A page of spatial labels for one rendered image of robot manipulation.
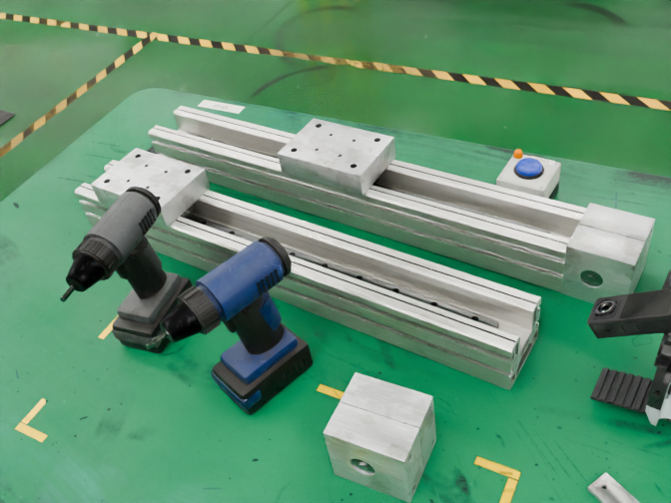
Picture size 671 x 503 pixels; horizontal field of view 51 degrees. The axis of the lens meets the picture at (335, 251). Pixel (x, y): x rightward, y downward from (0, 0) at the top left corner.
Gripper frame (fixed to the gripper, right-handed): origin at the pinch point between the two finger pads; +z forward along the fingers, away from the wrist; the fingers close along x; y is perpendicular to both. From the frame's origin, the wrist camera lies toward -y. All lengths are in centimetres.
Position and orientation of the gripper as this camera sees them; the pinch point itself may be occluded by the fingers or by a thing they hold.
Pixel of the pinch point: (655, 396)
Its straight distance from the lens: 94.1
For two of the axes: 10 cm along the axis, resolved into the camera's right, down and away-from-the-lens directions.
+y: 8.4, 2.8, -4.7
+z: 1.4, 7.2, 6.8
